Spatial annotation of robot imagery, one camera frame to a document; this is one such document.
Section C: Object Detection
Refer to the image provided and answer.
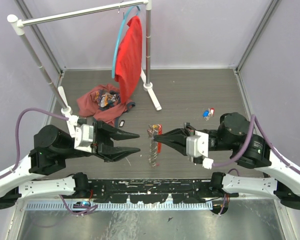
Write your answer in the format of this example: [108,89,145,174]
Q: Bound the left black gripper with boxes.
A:
[61,120,143,163]

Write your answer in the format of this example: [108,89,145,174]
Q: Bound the red handled keyring with keys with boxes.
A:
[147,124,162,168]

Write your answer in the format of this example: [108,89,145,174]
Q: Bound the blue and red keys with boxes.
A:
[202,108,215,121]

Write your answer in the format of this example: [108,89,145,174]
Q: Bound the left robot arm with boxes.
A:
[0,121,140,210]

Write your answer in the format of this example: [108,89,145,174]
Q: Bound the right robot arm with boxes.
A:
[154,112,300,210]

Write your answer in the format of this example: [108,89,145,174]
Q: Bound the black key tag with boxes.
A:
[116,120,125,129]

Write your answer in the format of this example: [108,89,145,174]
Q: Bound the dark red printed shirt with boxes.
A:
[76,83,136,128]

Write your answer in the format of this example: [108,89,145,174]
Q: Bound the small electronics board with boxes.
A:
[73,201,91,209]

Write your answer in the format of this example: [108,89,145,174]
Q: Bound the bright red shirt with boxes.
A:
[114,16,143,103]

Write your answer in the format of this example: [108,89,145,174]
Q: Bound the blue clothes hanger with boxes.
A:
[111,5,141,79]

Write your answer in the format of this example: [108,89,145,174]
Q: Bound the white clothes rack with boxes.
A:
[6,0,163,138]

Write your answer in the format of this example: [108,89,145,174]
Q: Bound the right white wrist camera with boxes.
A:
[186,130,214,170]

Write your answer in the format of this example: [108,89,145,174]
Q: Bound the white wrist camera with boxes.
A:
[186,130,214,170]
[65,114,94,153]

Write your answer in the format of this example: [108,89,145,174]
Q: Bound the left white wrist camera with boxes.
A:
[65,114,94,153]

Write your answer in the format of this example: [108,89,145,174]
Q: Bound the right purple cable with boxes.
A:
[211,114,300,181]

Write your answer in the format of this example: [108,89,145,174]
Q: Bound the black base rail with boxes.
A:
[89,178,224,204]

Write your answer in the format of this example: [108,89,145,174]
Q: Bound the grey cable duct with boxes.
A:
[24,200,213,211]

